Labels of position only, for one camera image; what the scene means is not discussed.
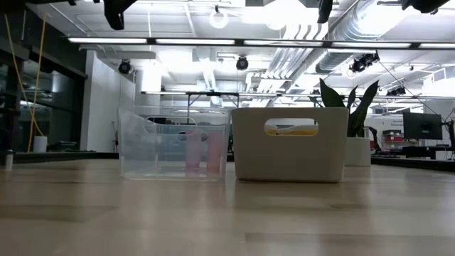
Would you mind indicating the black computer monitor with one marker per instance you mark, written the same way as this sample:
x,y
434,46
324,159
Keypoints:
x,y
423,126

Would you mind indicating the white cylindrical container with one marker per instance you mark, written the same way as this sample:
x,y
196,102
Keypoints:
x,y
40,145

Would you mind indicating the clear plastic bin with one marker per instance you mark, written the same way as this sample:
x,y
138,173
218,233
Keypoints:
x,y
142,163

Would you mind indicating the silver ventilation duct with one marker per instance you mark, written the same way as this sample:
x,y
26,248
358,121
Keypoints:
x,y
355,28

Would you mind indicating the long overhead light bar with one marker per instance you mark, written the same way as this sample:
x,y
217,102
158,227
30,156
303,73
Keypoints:
x,y
106,40

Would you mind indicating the black ceiling track light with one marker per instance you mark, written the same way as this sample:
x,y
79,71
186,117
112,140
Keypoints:
x,y
396,92
360,64

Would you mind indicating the green snake plant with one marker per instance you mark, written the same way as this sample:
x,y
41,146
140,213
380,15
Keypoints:
x,y
330,96

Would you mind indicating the small grey cylinder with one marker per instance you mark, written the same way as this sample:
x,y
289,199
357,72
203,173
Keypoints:
x,y
9,161

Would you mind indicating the black round ceiling spotlight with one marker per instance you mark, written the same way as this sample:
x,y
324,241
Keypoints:
x,y
242,63
124,67

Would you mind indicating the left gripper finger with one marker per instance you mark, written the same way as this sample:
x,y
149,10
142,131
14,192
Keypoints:
x,y
115,14

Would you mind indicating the white plant pot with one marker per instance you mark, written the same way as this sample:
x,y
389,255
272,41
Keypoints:
x,y
357,153

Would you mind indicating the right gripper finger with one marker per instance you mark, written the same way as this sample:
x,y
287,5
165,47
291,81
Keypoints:
x,y
324,10

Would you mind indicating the white plastic bin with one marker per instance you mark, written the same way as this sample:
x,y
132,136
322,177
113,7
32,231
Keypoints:
x,y
256,160

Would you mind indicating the black aluminium rig frame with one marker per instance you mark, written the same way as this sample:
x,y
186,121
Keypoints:
x,y
71,156

